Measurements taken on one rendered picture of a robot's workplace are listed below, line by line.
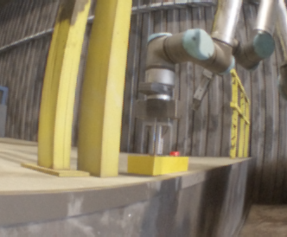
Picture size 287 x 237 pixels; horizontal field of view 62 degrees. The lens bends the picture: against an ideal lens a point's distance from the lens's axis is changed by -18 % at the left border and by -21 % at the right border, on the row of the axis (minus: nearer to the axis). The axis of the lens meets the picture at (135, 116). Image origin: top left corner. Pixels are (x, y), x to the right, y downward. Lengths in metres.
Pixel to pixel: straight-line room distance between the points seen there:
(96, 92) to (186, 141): 3.94
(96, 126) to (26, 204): 0.31
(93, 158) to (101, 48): 0.22
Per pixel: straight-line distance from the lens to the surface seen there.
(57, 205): 0.34
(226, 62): 0.89
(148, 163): 0.71
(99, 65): 0.59
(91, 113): 0.57
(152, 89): 0.77
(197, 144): 4.41
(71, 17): 0.58
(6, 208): 0.29
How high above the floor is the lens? 0.77
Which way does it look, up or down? 6 degrees up
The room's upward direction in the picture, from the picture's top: 4 degrees clockwise
